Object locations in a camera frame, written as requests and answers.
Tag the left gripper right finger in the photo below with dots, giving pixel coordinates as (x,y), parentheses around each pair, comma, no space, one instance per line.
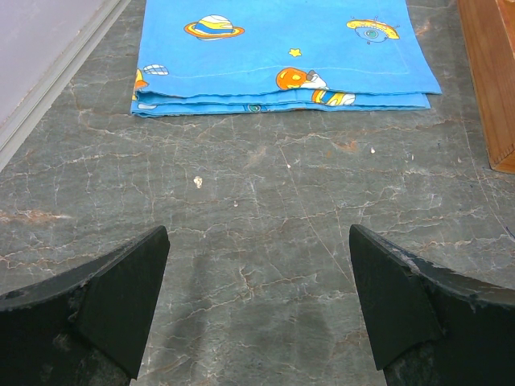
(428,324)

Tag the aluminium frame rail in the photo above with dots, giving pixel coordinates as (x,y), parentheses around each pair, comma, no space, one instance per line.
(43,43)

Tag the wooden compartment tray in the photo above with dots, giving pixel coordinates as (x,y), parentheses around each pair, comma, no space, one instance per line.
(488,31)

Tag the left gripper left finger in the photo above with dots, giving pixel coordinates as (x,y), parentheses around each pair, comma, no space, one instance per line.
(86,326)

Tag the blue space print cloth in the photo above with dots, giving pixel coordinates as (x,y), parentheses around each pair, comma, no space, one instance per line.
(218,57)

